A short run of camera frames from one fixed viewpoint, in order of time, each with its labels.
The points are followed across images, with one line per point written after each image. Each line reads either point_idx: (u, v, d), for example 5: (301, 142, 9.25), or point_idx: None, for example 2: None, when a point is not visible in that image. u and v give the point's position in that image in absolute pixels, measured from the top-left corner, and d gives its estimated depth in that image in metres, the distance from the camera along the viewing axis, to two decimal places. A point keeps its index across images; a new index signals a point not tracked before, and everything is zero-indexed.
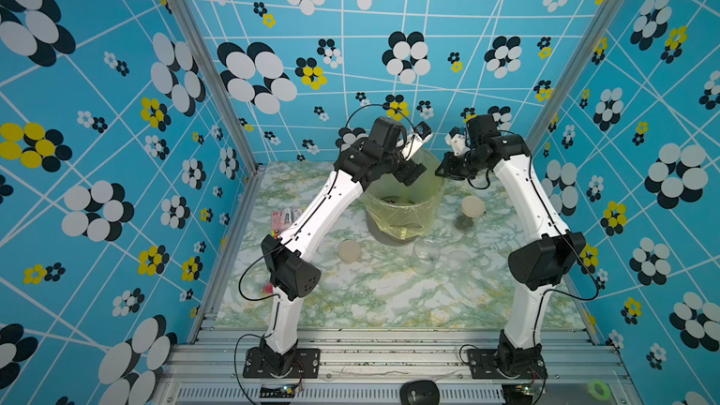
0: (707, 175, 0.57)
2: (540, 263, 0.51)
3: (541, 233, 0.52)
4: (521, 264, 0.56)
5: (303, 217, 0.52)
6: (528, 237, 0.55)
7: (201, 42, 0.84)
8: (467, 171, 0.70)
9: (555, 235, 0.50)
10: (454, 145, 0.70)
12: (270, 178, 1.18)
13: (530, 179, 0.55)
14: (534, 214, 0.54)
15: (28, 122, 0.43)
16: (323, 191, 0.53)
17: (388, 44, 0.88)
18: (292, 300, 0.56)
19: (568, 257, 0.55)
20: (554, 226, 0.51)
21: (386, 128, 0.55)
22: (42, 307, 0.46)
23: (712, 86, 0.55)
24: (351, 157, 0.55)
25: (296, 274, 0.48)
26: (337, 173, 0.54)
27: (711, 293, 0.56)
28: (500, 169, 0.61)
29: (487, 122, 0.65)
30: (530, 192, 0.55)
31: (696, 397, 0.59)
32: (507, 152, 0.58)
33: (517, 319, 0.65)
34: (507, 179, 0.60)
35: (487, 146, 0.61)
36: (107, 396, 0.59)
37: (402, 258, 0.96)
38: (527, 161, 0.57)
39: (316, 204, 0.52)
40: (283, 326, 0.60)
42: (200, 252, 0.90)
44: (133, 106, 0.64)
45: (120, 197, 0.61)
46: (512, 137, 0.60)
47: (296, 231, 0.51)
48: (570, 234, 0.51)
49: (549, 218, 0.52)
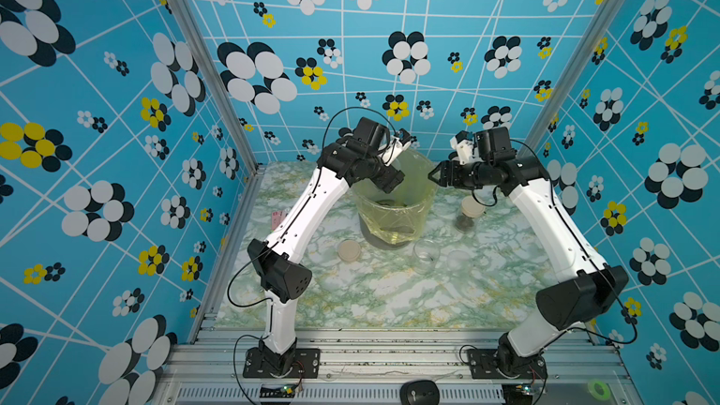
0: (707, 175, 0.57)
2: (578, 306, 0.44)
3: (575, 269, 0.45)
4: (553, 306, 0.49)
5: (289, 218, 0.50)
6: (560, 277, 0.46)
7: (200, 42, 0.84)
8: (471, 184, 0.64)
9: (592, 272, 0.44)
10: (460, 152, 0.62)
12: (270, 178, 1.18)
13: (553, 206, 0.49)
14: (565, 247, 0.47)
15: (28, 122, 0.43)
16: (307, 190, 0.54)
17: (388, 44, 0.88)
18: (283, 304, 0.55)
19: (608, 297, 0.47)
20: (590, 261, 0.45)
21: (371, 127, 0.56)
22: (42, 307, 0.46)
23: (712, 86, 0.55)
24: (335, 153, 0.54)
25: (286, 277, 0.46)
26: (321, 171, 0.53)
27: (711, 293, 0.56)
28: (517, 195, 0.54)
29: (502, 137, 0.58)
30: (557, 221, 0.48)
31: (696, 397, 0.59)
32: (524, 176, 0.53)
33: (525, 330, 0.62)
34: (527, 207, 0.53)
35: (502, 171, 0.55)
36: (107, 396, 0.59)
37: (402, 258, 0.96)
38: (547, 187, 0.52)
39: (301, 204, 0.51)
40: (279, 327, 0.60)
42: (200, 252, 0.90)
44: (133, 106, 0.64)
45: (120, 197, 0.61)
46: (528, 158, 0.55)
47: (282, 232, 0.49)
48: (609, 270, 0.44)
49: (582, 251, 0.45)
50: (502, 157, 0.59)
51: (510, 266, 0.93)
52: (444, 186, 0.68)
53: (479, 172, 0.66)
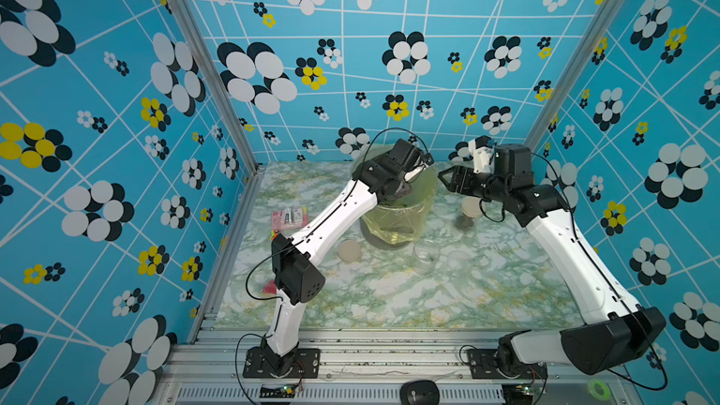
0: (707, 175, 0.57)
2: (613, 352, 0.39)
3: (607, 313, 0.41)
4: (583, 349, 0.44)
5: (317, 221, 0.52)
6: (587, 318, 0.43)
7: (201, 42, 0.84)
8: (480, 194, 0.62)
9: (624, 316, 0.40)
10: (476, 158, 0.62)
12: (270, 178, 1.18)
13: (577, 239, 0.46)
14: (593, 286, 0.43)
15: (28, 123, 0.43)
16: (339, 199, 0.54)
17: (389, 44, 0.88)
18: (292, 304, 0.55)
19: (642, 343, 0.43)
20: (621, 302, 0.41)
21: (408, 149, 0.58)
22: (42, 308, 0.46)
23: (712, 86, 0.55)
24: (369, 170, 0.57)
25: (304, 277, 0.47)
26: (355, 183, 0.55)
27: (710, 293, 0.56)
28: (536, 227, 0.51)
29: (524, 159, 0.53)
30: (581, 258, 0.45)
31: (696, 397, 0.59)
32: (541, 206, 0.50)
33: (533, 343, 0.60)
34: (547, 240, 0.50)
35: (517, 200, 0.52)
36: (107, 396, 0.59)
37: (402, 258, 0.96)
38: (567, 217, 0.49)
39: (331, 211, 0.53)
40: (285, 327, 0.60)
42: (200, 252, 0.90)
44: (134, 106, 0.64)
45: (120, 197, 0.61)
46: (545, 187, 0.53)
47: (308, 232, 0.51)
48: (644, 313, 0.40)
49: (612, 292, 0.42)
50: (518, 181, 0.55)
51: (510, 266, 0.93)
52: (454, 191, 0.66)
53: (491, 187, 0.63)
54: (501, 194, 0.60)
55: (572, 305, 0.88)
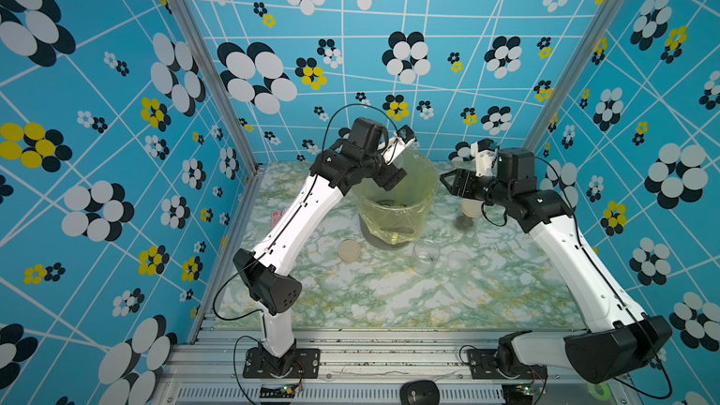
0: (707, 175, 0.57)
2: (617, 362, 0.39)
3: (611, 322, 0.40)
4: (587, 355, 0.44)
5: (277, 228, 0.48)
6: (592, 325, 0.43)
7: (201, 42, 0.84)
8: (483, 198, 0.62)
9: (629, 324, 0.39)
10: (479, 161, 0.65)
12: (270, 177, 1.19)
13: (579, 246, 0.46)
14: (598, 293, 0.42)
15: (28, 122, 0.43)
16: (300, 199, 0.49)
17: (388, 44, 0.88)
18: (274, 315, 0.53)
19: (649, 352, 0.42)
20: (625, 310, 0.40)
21: (367, 129, 0.52)
22: (41, 308, 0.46)
23: (712, 86, 0.55)
24: (329, 160, 0.51)
25: (273, 290, 0.44)
26: (314, 178, 0.50)
27: (711, 293, 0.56)
28: (539, 232, 0.51)
29: (528, 164, 0.52)
30: (585, 264, 0.44)
31: (697, 397, 0.59)
32: (545, 212, 0.49)
33: (534, 346, 0.60)
34: (549, 246, 0.50)
35: (520, 205, 0.52)
36: (107, 396, 0.59)
37: (402, 258, 0.96)
38: (571, 224, 0.48)
39: (292, 214, 0.48)
40: (274, 334, 0.59)
42: (200, 252, 0.90)
44: (134, 106, 0.64)
45: (120, 197, 0.61)
46: (547, 193, 0.52)
47: (270, 243, 0.47)
48: (650, 321, 0.40)
49: (617, 299, 0.41)
50: (521, 187, 0.54)
51: (510, 266, 0.93)
52: (456, 194, 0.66)
53: (493, 191, 0.62)
54: (503, 199, 0.60)
55: (572, 305, 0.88)
